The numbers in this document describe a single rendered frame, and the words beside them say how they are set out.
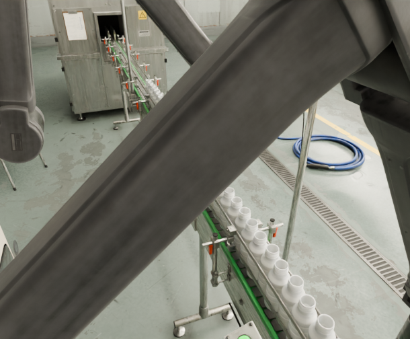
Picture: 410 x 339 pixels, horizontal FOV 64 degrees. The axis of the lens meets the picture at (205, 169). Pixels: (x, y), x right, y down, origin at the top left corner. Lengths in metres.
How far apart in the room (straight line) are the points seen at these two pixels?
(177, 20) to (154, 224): 0.47
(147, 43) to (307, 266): 3.39
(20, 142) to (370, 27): 0.55
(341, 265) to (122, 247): 2.49
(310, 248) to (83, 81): 3.45
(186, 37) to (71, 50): 4.00
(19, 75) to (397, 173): 0.54
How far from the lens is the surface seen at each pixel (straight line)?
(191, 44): 0.63
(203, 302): 1.98
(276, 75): 0.17
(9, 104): 0.62
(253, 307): 1.06
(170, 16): 0.61
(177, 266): 2.46
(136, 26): 4.61
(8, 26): 0.60
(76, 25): 4.53
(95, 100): 4.76
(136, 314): 2.25
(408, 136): 0.26
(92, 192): 0.18
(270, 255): 0.95
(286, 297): 0.91
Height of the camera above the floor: 1.83
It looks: 32 degrees down
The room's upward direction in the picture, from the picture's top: straight up
